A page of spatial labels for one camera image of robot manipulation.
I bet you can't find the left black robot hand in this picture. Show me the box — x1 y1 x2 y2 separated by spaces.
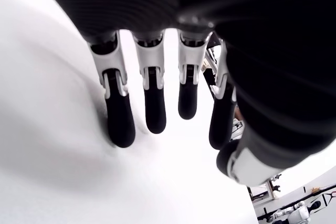
31 0 336 185

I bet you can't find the white humanoid robot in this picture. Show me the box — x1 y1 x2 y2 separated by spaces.
272 200 323 224

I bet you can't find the black wheeled gantry frame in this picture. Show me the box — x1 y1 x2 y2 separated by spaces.
303 183 336 209

